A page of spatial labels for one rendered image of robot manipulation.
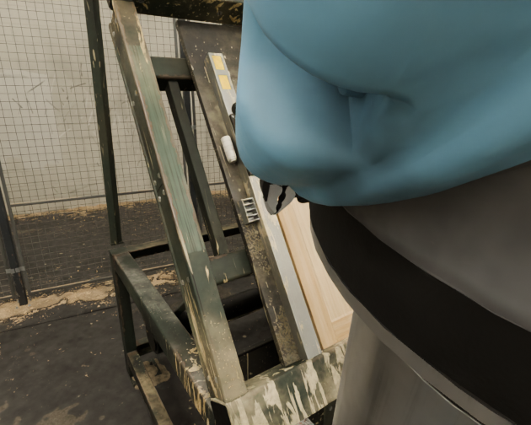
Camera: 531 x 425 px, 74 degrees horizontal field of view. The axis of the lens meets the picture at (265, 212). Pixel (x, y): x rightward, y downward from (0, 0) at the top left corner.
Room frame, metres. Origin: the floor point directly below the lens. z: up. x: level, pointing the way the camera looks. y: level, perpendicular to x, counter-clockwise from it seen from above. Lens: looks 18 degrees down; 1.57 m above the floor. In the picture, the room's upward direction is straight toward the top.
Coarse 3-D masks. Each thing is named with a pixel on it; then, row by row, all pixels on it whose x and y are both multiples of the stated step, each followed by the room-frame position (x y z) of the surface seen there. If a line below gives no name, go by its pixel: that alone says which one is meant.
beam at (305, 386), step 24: (312, 360) 0.77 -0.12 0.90; (336, 360) 0.80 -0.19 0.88; (264, 384) 0.69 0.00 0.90; (288, 384) 0.71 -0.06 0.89; (312, 384) 0.73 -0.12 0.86; (336, 384) 0.76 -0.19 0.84; (216, 408) 0.66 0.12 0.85; (240, 408) 0.63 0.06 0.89; (264, 408) 0.65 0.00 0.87; (288, 408) 0.67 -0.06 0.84; (312, 408) 0.69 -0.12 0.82
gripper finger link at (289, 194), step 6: (282, 186) 0.63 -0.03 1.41; (288, 186) 0.62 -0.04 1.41; (282, 192) 0.64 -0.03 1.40; (288, 192) 0.62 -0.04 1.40; (294, 192) 0.63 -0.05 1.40; (282, 198) 0.63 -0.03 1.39; (288, 198) 0.63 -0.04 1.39; (282, 204) 0.63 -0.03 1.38; (288, 204) 0.64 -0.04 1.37; (276, 210) 0.64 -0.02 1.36
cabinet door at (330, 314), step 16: (288, 208) 1.04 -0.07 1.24; (304, 208) 1.07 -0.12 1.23; (288, 224) 1.01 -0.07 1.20; (304, 224) 1.04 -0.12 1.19; (288, 240) 0.98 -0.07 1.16; (304, 240) 1.00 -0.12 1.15; (304, 256) 0.97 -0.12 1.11; (304, 272) 0.94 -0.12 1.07; (320, 272) 0.97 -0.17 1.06; (304, 288) 0.91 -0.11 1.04; (320, 288) 0.93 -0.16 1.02; (336, 288) 0.96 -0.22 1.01; (320, 304) 0.90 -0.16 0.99; (336, 304) 0.93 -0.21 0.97; (320, 320) 0.87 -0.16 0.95; (336, 320) 0.90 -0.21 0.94; (320, 336) 0.84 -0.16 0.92; (336, 336) 0.87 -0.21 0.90
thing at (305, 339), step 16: (208, 64) 1.20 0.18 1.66; (224, 64) 1.21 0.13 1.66; (224, 96) 1.14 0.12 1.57; (224, 112) 1.12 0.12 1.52; (240, 160) 1.05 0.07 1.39; (256, 192) 0.99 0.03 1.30; (272, 224) 0.96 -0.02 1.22; (272, 240) 0.93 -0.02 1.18; (272, 256) 0.91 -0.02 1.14; (288, 256) 0.92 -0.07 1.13; (272, 272) 0.91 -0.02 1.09; (288, 272) 0.89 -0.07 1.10; (288, 288) 0.86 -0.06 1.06; (288, 304) 0.85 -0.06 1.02; (304, 304) 0.86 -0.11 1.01; (288, 320) 0.84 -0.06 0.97; (304, 320) 0.83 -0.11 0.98; (304, 336) 0.80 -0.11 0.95; (304, 352) 0.78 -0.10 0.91; (320, 352) 0.80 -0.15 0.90
